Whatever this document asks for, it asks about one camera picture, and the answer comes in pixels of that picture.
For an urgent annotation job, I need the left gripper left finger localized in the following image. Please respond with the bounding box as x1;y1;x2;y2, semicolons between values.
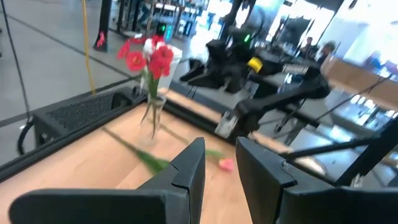
8;136;206;224

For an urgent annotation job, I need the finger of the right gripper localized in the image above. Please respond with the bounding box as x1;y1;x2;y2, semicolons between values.
179;58;206;82
188;70;228;90

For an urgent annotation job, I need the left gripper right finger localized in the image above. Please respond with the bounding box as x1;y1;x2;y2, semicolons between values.
235;136;398;224

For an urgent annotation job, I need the red flower spray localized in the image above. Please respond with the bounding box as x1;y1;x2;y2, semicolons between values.
116;34;175;139

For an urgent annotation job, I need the pink tulip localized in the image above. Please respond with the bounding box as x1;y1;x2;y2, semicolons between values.
160;123;236;172

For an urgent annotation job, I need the clear glass vase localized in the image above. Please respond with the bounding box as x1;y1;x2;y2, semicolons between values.
139;90;169;141

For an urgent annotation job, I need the white bucket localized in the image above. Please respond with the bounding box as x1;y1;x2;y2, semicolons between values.
160;45;183;93

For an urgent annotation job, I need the black diagonal brace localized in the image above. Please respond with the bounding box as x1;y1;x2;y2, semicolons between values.
278;136;385;161

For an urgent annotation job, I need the person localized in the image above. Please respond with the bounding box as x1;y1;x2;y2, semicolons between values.
316;40;337;67
298;36;314;59

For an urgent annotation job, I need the black perforated panel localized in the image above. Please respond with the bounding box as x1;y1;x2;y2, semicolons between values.
30;86;147;147

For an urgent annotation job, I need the black floor stand post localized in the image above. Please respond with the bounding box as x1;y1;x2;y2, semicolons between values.
92;0;113;53

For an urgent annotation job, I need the black rig post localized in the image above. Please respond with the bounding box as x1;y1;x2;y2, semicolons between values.
335;118;398;187

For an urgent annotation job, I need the yellow hanging cable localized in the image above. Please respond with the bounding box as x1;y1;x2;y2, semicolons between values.
81;0;96;96

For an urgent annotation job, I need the black table frame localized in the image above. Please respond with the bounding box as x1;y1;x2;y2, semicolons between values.
0;83;343;184

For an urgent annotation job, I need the black hanging cable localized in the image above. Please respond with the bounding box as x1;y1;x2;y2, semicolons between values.
0;0;32;121

